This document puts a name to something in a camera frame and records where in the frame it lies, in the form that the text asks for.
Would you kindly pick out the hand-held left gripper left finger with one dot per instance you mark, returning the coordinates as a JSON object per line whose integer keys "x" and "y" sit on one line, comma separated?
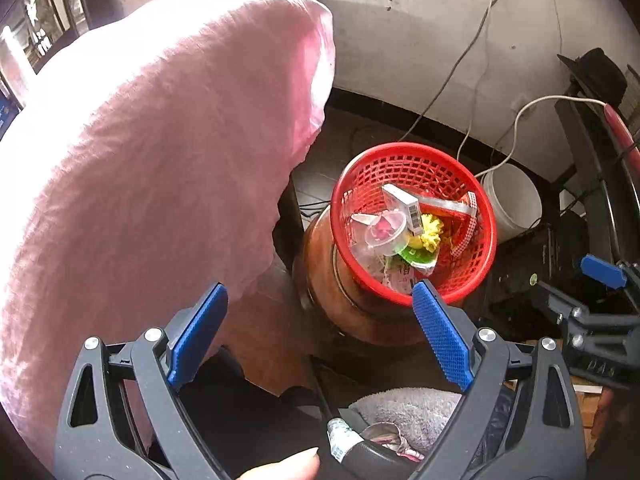
{"x": 200, "y": 330}

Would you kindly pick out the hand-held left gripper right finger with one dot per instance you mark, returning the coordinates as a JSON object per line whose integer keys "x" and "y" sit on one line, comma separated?
{"x": 442, "y": 332}

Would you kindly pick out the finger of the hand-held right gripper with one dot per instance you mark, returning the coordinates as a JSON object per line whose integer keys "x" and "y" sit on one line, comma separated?
{"x": 565, "y": 305}
{"x": 602, "y": 270}

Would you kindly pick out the white paper packet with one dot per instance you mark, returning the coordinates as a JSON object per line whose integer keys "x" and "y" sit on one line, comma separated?
{"x": 400, "y": 277}

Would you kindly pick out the green wrapper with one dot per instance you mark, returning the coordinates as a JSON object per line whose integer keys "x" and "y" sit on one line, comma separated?
{"x": 417, "y": 258}

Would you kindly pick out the yellow wrapper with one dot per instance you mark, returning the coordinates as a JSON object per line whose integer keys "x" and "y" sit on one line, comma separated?
{"x": 430, "y": 230}

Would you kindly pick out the clear plastic cup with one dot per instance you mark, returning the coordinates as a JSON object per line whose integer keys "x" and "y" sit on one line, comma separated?
{"x": 382, "y": 232}

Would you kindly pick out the red clear plastic packaging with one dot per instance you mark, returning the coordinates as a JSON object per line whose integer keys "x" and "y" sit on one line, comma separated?
{"x": 462, "y": 210}

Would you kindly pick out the small white box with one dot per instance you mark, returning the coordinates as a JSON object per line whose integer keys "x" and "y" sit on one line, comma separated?
{"x": 402, "y": 202}

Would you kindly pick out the red plastic mesh basket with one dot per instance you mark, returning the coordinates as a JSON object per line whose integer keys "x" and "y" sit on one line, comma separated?
{"x": 450, "y": 175}

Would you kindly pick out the person's right hand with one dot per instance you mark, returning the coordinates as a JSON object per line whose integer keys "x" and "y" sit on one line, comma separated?
{"x": 604, "y": 417}

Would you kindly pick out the person's left hand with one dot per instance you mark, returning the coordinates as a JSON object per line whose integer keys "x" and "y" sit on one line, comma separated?
{"x": 285, "y": 465}

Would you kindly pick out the grey fuzzy cloth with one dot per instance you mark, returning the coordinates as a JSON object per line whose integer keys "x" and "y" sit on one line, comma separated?
{"x": 400, "y": 405}

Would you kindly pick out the person's dark trousers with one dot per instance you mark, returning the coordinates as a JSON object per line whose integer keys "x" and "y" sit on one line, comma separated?
{"x": 250, "y": 410}

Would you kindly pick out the brown round stool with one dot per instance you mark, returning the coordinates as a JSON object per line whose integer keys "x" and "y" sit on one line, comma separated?
{"x": 350, "y": 305}

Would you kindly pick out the black exercise machine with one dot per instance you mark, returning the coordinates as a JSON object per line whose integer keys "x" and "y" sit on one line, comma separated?
{"x": 585, "y": 170}

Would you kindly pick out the white plastic bucket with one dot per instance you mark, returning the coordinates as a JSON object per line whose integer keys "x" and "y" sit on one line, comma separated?
{"x": 515, "y": 200}

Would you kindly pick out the red rod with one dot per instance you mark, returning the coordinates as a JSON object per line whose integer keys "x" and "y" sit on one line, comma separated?
{"x": 620, "y": 125}

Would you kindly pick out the pink floral tablecloth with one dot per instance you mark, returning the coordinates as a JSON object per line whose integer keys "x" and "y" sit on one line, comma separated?
{"x": 150, "y": 160}

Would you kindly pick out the black hat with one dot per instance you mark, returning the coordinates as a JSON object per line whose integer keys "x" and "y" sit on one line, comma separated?
{"x": 597, "y": 72}

